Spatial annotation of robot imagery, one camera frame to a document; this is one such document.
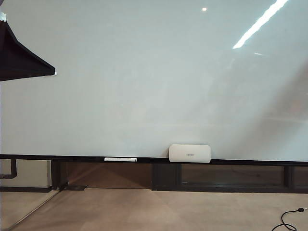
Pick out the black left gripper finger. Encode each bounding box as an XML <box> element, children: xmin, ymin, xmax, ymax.
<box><xmin>0</xmin><ymin>20</ymin><xmax>56</xmax><ymax>82</ymax></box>

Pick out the black whiteboard tray ledge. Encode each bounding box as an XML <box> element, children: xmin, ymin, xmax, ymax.
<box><xmin>0</xmin><ymin>154</ymin><xmax>308</xmax><ymax>167</ymax></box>

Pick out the pale glass whiteboard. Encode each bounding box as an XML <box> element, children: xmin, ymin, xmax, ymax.
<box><xmin>0</xmin><ymin>0</ymin><xmax>308</xmax><ymax>163</ymax></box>

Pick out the white marker pen black cap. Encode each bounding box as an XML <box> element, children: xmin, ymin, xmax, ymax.
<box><xmin>104</xmin><ymin>157</ymin><xmax>138</xmax><ymax>162</ymax></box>

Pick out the white rounded whiteboard eraser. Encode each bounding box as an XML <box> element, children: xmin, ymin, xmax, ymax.
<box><xmin>168</xmin><ymin>144</ymin><xmax>212</xmax><ymax>164</ymax></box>

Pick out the black bent pipe frame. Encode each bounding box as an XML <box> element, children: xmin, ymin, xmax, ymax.
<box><xmin>0</xmin><ymin>158</ymin><xmax>17</xmax><ymax>180</ymax></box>

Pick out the dark frame under whiteboard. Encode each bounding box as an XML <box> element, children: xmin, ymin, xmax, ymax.
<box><xmin>51</xmin><ymin>160</ymin><xmax>308</xmax><ymax>193</ymax></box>

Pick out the black power cable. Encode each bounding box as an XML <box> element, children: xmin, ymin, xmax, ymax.
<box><xmin>270</xmin><ymin>210</ymin><xmax>308</xmax><ymax>231</ymax></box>

